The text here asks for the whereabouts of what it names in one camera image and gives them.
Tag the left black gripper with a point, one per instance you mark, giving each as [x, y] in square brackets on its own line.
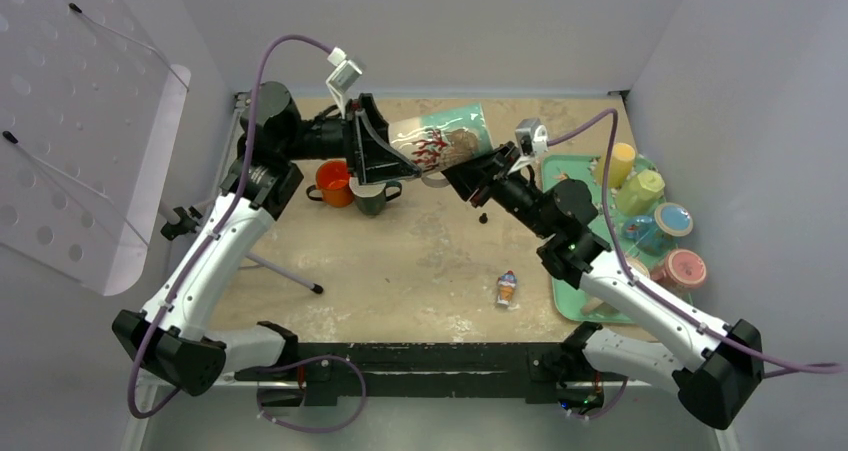
[365, 140]

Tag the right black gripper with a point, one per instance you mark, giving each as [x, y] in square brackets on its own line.
[475, 177]

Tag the tall coral pattern mug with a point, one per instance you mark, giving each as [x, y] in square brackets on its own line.
[438, 141]

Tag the orange mug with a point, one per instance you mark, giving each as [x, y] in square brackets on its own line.
[332, 185]

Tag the dark green mug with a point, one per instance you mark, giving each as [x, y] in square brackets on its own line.
[372, 199]

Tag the yellow mug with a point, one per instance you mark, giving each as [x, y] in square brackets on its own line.
[622, 159]

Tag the light green faceted mug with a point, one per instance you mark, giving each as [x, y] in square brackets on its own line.
[639, 193]

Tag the blue glass mug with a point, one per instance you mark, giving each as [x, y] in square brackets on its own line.
[657, 233]

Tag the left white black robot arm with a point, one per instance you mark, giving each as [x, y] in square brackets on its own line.
[169, 336]

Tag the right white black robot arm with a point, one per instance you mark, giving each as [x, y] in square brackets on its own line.
[711, 366]

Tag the pink mug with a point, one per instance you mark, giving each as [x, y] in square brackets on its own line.
[680, 271]

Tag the ice cream toy figure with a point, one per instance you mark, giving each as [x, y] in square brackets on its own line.
[506, 285]

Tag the green floral tray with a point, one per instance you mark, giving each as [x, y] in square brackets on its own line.
[570, 301]

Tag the tripod stand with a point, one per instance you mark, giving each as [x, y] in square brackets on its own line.
[182, 221]

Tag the white perforated light panel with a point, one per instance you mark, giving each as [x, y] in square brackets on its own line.
[90, 109]

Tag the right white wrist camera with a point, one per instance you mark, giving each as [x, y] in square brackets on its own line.
[532, 141]

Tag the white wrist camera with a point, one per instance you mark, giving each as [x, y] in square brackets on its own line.
[347, 70]
[532, 141]

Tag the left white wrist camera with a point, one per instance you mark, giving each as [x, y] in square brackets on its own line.
[347, 70]

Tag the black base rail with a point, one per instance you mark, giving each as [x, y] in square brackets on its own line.
[537, 373]

